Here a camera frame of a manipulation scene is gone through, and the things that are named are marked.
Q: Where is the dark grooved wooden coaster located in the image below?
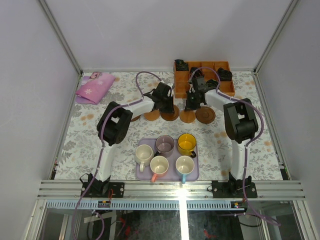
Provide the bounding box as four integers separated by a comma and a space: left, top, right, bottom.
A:
195, 106, 216, 124
160, 105, 180, 122

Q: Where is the light wooden coaster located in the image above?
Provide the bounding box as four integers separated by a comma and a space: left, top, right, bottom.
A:
143, 109, 160, 122
179, 110, 196, 124

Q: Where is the light wooden coaster front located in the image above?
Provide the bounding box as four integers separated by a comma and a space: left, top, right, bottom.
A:
179, 110, 196, 124

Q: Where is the yellow mug black rim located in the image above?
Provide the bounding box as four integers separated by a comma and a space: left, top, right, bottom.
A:
177, 133, 197, 158

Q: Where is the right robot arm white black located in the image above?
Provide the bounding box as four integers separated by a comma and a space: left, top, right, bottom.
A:
185, 76, 259, 198

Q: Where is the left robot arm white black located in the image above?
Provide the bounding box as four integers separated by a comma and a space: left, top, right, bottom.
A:
92, 82, 174, 198

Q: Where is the rolled dark sock front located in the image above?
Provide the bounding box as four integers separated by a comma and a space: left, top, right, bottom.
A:
205, 79, 221, 90

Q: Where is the rolled dark sock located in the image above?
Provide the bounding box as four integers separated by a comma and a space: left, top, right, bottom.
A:
216, 67, 233, 82
205, 79, 221, 90
174, 59, 189, 72
189, 67, 204, 82

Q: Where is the rolled dark sock middle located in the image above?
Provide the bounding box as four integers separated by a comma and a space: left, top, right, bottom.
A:
189, 67, 204, 82

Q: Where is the orange wooden compartment box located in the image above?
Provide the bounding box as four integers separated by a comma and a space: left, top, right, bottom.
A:
173, 61, 235, 99

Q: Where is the rolled dark sock far left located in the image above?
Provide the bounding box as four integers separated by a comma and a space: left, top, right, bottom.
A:
174, 59, 189, 72

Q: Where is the rolled dark sock right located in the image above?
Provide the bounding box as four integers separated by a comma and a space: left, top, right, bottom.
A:
216, 67, 233, 82

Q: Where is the purple glass mug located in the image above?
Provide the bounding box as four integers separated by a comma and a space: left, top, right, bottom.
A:
154, 135, 175, 158

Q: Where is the cream white mug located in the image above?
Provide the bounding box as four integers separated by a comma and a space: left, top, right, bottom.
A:
134, 144, 155, 172

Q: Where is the pink folded cloth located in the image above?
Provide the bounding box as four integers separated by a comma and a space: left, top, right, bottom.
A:
75, 71, 116, 105

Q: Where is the lavender serving tray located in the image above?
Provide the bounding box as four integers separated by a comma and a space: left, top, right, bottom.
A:
135, 138, 199, 182

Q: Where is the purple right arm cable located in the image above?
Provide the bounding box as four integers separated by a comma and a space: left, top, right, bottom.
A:
187, 66, 282, 227

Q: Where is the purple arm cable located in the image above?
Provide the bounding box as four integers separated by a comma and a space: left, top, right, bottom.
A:
187, 66, 282, 227
69, 71, 166, 240

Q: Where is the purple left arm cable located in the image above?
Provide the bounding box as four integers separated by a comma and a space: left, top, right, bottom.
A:
69, 71, 166, 240

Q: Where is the cream mug pink handle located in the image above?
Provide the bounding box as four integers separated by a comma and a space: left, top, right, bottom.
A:
150, 155, 169, 183

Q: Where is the cream mug blue handle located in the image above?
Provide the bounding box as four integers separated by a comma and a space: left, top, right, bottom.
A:
175, 155, 195, 184

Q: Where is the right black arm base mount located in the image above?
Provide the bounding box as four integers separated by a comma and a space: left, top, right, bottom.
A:
207, 174, 258, 199

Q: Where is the blue slotted cable duct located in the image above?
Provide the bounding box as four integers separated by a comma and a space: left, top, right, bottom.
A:
47, 200, 233, 211

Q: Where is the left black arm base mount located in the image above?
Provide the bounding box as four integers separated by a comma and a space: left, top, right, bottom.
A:
79, 173, 125, 199

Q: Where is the aluminium front rail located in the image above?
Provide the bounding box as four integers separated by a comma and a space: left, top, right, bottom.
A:
37, 180, 306, 201

